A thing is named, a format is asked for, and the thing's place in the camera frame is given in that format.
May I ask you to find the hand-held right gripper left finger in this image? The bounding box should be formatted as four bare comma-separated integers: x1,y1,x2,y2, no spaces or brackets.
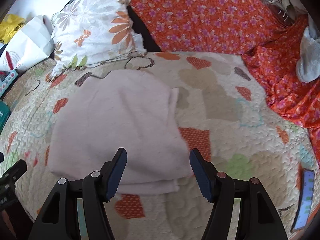
28,147,127,240

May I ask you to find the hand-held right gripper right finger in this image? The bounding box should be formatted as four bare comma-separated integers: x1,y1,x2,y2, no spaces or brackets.
189,148,288,240

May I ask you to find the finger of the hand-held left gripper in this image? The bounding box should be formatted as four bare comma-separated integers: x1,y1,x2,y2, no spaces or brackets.
0,159,27,181

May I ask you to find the light pink towel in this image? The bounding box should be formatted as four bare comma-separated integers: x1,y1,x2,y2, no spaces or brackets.
47,69,194,196

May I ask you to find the teal box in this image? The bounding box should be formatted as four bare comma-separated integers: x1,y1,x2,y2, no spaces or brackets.
0,99,12,133

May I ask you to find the heart patterned quilted bedspread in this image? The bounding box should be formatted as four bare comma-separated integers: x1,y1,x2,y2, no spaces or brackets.
0,51,318,240

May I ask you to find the colourful dotted flat box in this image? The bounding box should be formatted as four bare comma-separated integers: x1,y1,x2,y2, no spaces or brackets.
0,69,20,98

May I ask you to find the smartphone with lit screen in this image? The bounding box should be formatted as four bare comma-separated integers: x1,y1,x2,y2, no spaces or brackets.
292,169,316,232

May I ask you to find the white paper bag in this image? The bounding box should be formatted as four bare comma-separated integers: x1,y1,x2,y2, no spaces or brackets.
0,15,55,72

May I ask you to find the yellow plastic bag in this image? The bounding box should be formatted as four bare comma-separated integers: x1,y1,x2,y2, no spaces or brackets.
0,14,27,45

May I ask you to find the white floral pillow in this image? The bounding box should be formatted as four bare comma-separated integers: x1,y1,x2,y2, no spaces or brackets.
51,0,147,78

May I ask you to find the grey white cloth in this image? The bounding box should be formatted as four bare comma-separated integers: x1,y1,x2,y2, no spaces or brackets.
295,27,320,83

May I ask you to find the orange floral blanket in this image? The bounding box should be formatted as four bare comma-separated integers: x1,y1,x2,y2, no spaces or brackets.
128,0,320,161

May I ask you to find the white sheet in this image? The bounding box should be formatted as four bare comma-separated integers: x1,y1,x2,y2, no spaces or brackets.
10,0,73,22

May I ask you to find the clear plastic bottle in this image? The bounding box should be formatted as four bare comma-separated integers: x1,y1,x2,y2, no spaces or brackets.
265,0,293,27

